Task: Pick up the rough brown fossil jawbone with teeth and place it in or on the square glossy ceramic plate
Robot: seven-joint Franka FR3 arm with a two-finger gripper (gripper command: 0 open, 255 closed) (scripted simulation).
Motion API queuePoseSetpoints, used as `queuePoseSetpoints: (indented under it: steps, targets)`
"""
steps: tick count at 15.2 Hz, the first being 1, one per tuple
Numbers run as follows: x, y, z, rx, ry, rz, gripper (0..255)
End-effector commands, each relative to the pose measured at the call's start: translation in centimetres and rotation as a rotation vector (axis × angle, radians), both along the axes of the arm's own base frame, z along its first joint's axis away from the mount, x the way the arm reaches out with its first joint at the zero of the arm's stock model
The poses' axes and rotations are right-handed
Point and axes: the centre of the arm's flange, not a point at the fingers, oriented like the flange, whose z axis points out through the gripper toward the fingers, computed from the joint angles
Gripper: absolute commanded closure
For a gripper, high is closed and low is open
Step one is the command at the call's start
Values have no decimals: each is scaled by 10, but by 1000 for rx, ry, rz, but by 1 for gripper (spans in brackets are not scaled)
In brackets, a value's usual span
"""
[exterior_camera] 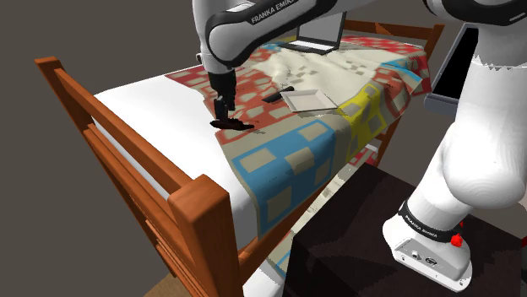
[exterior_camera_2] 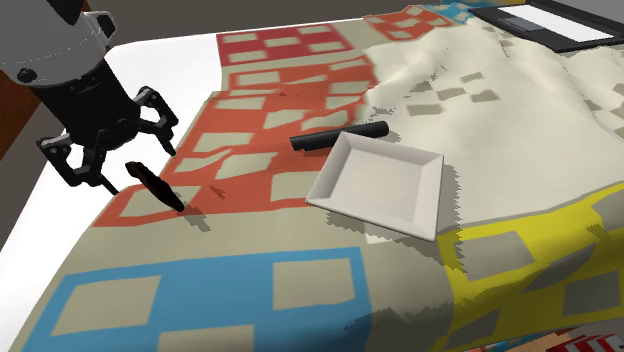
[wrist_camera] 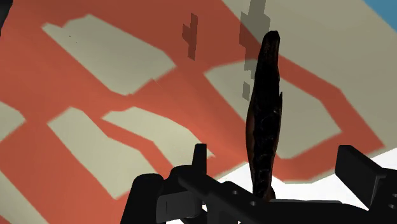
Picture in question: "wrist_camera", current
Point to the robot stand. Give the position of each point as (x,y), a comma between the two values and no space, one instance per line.
(3,11)

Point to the dark brown elongated object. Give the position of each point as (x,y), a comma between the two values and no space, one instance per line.
(264,124)

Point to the red beige patterned rug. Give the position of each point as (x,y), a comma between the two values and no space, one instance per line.
(93,77)

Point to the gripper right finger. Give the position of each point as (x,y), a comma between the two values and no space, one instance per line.
(359,173)

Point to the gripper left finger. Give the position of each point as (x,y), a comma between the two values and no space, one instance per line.
(186,198)

